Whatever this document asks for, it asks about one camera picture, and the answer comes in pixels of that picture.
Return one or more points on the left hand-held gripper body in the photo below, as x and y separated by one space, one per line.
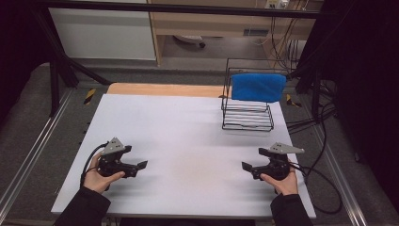
108 166

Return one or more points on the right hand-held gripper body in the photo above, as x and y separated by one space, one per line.
276 168

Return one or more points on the blue towel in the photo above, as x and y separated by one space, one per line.
258 88

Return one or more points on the person's left hand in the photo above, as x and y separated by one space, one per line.
95 182

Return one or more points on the person's right hand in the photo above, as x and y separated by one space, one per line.
285 186

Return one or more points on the white table cover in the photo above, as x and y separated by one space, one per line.
188 141

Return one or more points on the wooden table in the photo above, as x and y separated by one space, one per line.
172 89

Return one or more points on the black metal stand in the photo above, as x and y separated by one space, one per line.
316 91
55 81

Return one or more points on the white cabinet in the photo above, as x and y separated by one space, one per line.
103 34

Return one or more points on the black curtain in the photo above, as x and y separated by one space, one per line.
19 47
367 78

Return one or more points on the white chair base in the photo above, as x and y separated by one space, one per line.
189 39

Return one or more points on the light wooden desk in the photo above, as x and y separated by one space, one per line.
219 23

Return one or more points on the white power strip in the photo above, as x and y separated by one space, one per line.
276 3

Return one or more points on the black metal crossbar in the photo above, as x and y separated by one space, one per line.
188 9

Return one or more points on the aluminium rail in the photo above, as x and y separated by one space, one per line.
37 144
340 175

